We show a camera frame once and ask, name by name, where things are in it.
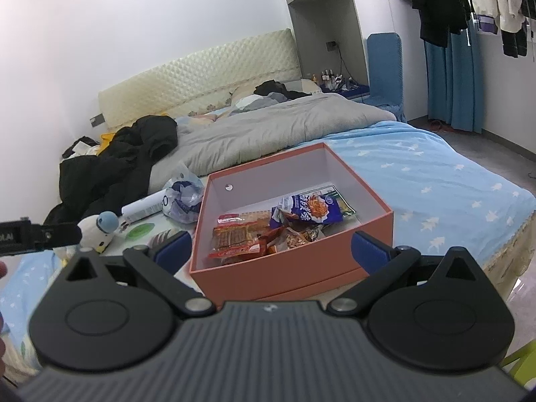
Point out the pile of clothes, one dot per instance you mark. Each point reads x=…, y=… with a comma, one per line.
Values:
x=276, y=92

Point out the blue curtain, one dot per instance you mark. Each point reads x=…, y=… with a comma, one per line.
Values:
x=456, y=88

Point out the hanging black coat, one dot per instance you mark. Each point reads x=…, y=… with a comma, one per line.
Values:
x=444, y=4

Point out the orange snack packet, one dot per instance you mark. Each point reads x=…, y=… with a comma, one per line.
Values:
x=274, y=248

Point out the red slippers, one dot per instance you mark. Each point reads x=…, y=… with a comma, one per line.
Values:
x=437, y=125

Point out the person's left hand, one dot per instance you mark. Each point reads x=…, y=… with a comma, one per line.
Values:
x=2, y=269

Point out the blue and white snack packet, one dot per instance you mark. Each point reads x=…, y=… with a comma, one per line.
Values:
x=312, y=209

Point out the red sausage snack packet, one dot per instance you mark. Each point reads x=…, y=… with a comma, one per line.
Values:
x=234, y=240

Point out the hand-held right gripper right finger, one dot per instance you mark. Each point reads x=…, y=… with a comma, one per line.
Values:
x=368, y=252

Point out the black wall charger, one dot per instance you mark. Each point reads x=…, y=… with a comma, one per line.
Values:
x=332, y=45

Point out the black jacket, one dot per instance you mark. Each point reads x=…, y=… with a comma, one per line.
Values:
x=113, y=163

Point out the lime green frame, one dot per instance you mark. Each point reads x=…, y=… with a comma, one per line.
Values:
x=521, y=360

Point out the white paper roll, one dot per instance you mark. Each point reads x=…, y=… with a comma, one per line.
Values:
x=144, y=207

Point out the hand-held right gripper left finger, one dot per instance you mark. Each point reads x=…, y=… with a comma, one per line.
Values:
x=173, y=248

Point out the cream padded headboard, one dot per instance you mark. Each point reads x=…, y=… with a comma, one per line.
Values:
x=188, y=79

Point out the dark hanging garment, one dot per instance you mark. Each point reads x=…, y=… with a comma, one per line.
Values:
x=515, y=44

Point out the clear plastic bag blue print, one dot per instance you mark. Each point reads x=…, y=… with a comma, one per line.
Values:
x=184, y=197

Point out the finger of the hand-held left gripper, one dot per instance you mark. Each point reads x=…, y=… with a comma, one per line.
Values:
x=56, y=235

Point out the chair with blue cover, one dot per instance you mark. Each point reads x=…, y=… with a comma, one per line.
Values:
x=385, y=71

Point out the white wardrobe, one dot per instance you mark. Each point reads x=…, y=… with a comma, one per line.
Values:
x=318, y=8

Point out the grey duvet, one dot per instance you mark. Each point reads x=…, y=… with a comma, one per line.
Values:
x=272, y=130

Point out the yellow cloth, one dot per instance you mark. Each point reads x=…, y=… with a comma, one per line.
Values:
x=106, y=139

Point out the clear grey nut snack packet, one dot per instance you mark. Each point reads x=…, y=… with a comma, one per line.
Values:
x=299, y=239

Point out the orange cardboard box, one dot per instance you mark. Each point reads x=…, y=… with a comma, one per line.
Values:
x=272, y=176

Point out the group of small bottles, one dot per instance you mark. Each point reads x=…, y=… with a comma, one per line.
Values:
x=333, y=79

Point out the red label tofu snack packet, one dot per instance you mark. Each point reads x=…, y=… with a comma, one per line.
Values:
x=236, y=218

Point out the white and blue plush toy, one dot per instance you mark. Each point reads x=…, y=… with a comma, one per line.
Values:
x=98, y=234

